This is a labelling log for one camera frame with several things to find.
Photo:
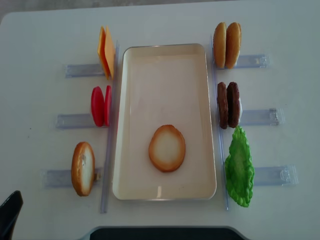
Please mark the green lettuce leaf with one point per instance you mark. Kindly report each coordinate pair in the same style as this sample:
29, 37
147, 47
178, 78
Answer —
235, 165
246, 200

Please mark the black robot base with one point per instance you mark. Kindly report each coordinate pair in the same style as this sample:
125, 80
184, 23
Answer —
164, 233

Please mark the bread slice on tray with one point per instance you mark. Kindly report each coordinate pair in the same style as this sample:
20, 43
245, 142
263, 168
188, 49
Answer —
167, 148

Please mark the inner red tomato slice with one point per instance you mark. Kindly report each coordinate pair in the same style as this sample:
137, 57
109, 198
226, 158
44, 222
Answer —
107, 105

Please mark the red tomato slice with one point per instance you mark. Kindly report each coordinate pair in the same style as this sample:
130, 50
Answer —
97, 106
107, 105

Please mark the outer red tomato slice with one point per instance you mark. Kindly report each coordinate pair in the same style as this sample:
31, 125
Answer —
97, 106

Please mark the inner brown meat patty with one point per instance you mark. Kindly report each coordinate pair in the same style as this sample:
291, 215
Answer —
222, 105

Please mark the brown meat patty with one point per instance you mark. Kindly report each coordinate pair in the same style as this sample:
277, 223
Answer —
234, 107
222, 105

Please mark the outer brown meat patty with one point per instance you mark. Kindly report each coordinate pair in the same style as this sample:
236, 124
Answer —
234, 107

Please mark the outer orange cheese slice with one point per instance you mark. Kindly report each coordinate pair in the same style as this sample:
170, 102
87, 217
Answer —
101, 52

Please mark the orange cheese slice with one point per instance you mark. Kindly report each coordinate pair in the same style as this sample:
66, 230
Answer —
109, 50
101, 52

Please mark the inner orange cheese slice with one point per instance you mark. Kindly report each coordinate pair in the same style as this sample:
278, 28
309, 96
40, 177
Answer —
109, 50

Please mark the upright bread slice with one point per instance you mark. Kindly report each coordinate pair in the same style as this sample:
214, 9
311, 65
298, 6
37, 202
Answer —
83, 169

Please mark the cream rectangular tray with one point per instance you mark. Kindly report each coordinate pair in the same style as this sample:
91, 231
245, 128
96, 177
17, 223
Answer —
164, 85

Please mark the inner bun slice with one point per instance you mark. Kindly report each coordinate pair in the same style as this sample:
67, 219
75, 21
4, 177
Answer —
219, 45

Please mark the bun slice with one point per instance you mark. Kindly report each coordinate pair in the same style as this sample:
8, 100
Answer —
219, 45
233, 44

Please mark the outer bun slice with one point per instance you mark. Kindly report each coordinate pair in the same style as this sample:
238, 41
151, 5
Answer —
233, 44

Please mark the left long clear rail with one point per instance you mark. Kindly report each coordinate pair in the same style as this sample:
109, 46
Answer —
112, 132

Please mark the long clear rail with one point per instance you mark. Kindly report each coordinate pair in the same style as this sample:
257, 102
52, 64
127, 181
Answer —
112, 132
220, 141

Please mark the right long clear rail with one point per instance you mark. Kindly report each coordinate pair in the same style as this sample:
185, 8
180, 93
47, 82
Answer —
220, 141

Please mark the clear bun holder rail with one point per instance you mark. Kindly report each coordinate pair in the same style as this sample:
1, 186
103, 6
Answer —
252, 61

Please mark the clear patty holder rail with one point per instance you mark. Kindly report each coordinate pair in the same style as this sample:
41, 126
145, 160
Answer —
262, 117

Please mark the clear bread holder rail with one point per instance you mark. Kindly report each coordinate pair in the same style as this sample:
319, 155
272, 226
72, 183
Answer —
62, 178

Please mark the clear lettuce holder rail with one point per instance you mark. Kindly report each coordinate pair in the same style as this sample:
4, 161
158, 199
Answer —
285, 175

